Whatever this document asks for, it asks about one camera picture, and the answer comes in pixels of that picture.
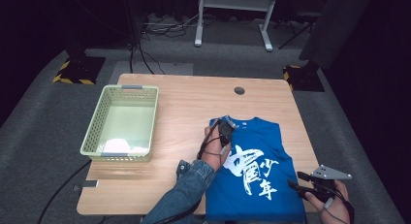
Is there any person's right hand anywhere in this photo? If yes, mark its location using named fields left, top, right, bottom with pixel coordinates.
left=304, top=179, right=353, bottom=224

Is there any person's left hand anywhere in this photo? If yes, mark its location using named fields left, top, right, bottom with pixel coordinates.
left=200, top=124, right=232, bottom=173

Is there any light green plastic basket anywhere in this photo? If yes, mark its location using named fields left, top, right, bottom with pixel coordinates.
left=79, top=83, right=160, bottom=163

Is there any black base with yellow stripes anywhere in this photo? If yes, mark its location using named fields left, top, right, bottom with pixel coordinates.
left=51, top=55, right=107, bottom=86
left=282, top=64, right=326, bottom=93

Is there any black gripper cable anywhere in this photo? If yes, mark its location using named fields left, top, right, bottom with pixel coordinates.
left=323, top=184, right=356, bottom=224
left=154, top=118, right=225, bottom=224

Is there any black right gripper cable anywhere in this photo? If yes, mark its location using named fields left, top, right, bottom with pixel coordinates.
left=323, top=184, right=356, bottom=224

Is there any dark desk controller box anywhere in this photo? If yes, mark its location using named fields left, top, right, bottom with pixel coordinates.
left=73, top=179, right=100, bottom=192

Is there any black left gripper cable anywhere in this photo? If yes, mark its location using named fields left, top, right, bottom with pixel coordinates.
left=154, top=118, right=225, bottom=224

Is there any blue printed T-shirt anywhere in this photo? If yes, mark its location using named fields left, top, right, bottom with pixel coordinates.
left=205, top=115, right=307, bottom=224

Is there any black tripod stand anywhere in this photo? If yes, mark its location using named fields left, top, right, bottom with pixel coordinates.
left=276, top=10, right=324, bottom=51

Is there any white cloth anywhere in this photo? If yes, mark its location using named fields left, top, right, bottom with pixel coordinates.
left=102, top=138, right=150, bottom=154

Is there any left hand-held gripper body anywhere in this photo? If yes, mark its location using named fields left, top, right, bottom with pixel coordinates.
left=218, top=114, right=240, bottom=146

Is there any black floor cable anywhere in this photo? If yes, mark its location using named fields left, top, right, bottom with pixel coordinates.
left=36, top=159, right=93, bottom=224

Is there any white metal stand frame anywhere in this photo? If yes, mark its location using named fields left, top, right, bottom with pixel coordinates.
left=193, top=0, right=279, bottom=53

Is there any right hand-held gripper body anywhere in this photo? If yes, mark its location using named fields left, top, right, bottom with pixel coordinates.
left=309, top=164, right=353, bottom=200

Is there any bundle of floor cables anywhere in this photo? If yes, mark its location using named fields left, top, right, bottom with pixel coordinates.
left=141, top=13, right=203, bottom=39

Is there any grey hanging curtain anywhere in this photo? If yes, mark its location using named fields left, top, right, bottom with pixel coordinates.
left=298, top=0, right=376, bottom=70

